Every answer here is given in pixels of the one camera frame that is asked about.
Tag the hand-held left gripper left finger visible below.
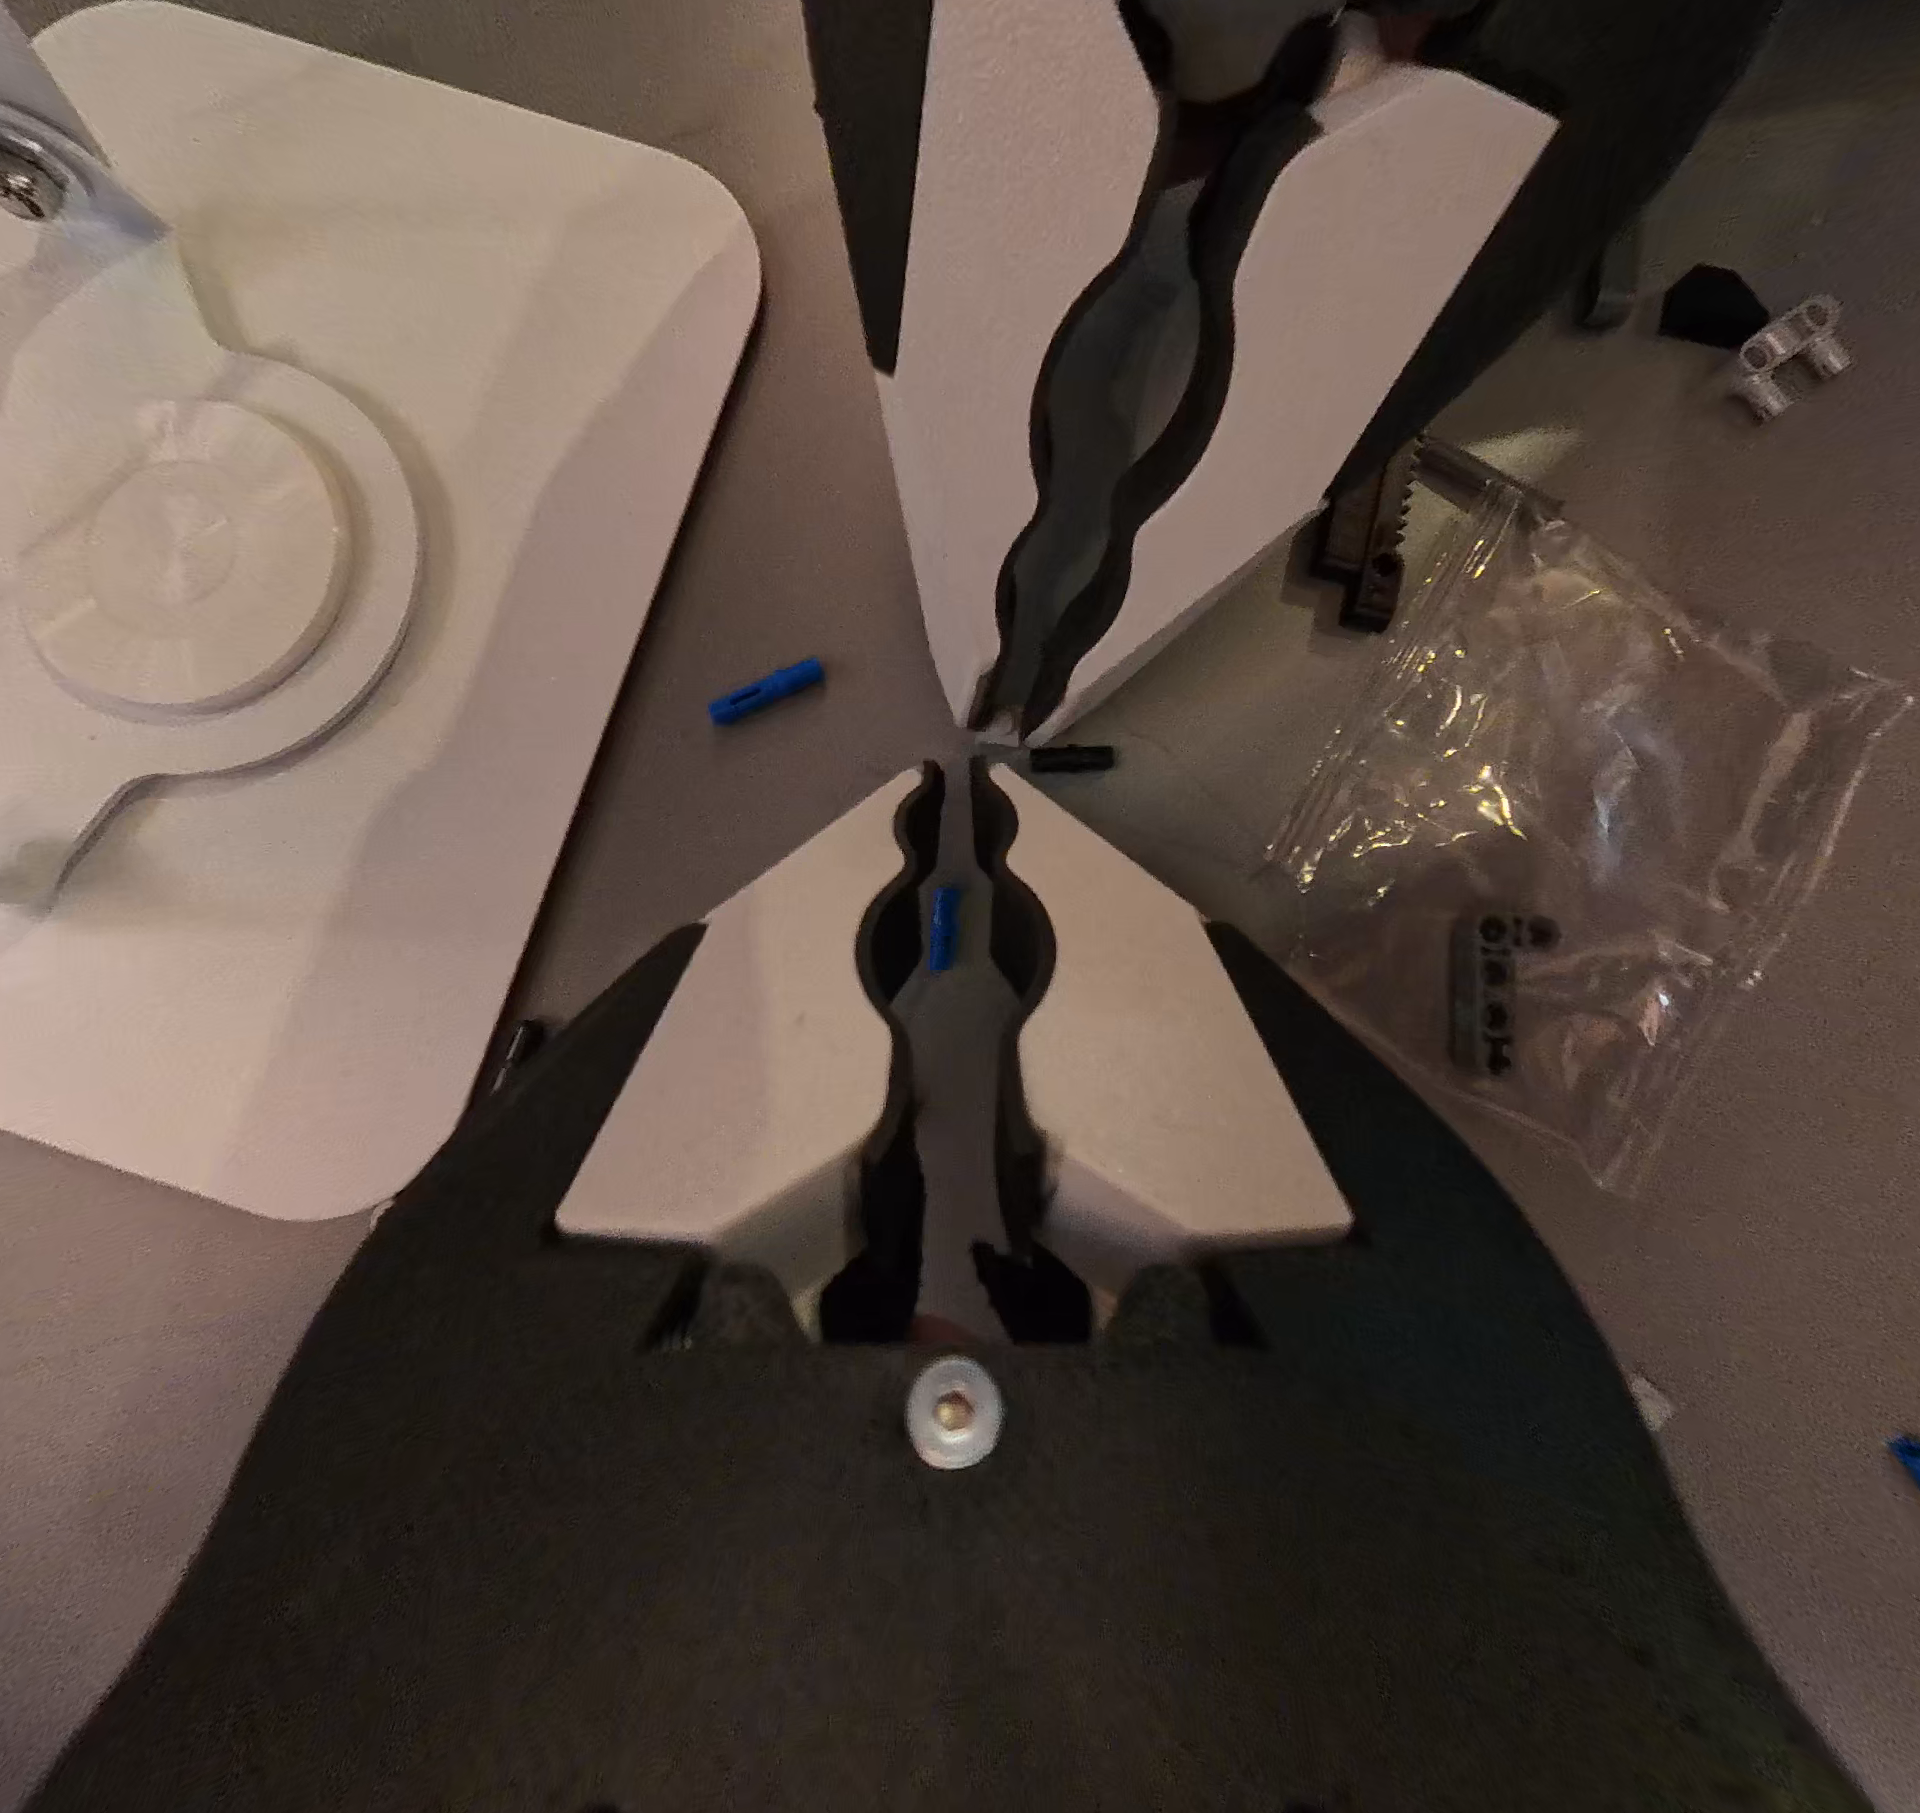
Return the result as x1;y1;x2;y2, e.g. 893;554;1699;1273
556;762;954;1345

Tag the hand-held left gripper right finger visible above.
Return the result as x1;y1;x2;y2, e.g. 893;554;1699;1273
971;762;1360;1345

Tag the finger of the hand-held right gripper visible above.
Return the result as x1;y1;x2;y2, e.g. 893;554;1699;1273
877;0;1204;722
1026;21;1560;733

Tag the black toothed lego rack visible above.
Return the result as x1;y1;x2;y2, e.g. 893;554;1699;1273
1294;432;1440;629

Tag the black lego piece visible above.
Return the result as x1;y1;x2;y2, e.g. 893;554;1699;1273
1659;265;1770;348

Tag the grey lego beam with holes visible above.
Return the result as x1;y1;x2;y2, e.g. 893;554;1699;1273
1445;915;1560;1072

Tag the white lego connector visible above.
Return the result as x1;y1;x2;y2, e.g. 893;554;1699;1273
1726;293;1857;424

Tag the clear plastic zip bag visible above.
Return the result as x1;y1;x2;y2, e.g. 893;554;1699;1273
1258;438;1916;1196

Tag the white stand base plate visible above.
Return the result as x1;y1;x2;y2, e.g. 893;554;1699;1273
0;0;770;1220

